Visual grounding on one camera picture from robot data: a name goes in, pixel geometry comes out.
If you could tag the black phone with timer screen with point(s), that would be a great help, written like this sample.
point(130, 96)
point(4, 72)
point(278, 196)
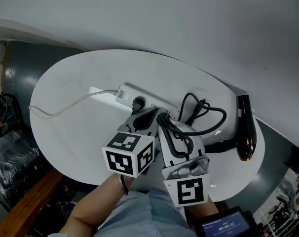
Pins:
point(223, 225)

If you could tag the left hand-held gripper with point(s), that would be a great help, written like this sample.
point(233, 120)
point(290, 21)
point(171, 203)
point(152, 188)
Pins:
point(120, 158)

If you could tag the brown wooden bench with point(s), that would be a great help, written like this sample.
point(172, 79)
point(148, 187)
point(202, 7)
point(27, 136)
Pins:
point(28, 204)

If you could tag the person's left forearm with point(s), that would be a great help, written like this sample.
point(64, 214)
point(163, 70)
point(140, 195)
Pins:
point(90, 206)

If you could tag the metal rack with clutter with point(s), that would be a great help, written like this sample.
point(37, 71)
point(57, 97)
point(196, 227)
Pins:
point(285, 206)

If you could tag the black hair dryer plug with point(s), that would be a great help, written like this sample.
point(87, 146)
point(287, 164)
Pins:
point(138, 103)

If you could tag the white power strip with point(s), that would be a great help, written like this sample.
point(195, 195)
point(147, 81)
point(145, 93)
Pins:
point(126, 92)

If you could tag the black hair dryer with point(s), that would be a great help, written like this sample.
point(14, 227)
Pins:
point(247, 130)

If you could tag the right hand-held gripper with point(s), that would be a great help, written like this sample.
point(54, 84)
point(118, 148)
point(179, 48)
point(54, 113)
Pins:
point(190, 190)

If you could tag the light blue shirt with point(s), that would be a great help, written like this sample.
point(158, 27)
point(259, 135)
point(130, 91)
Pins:
point(144, 216)

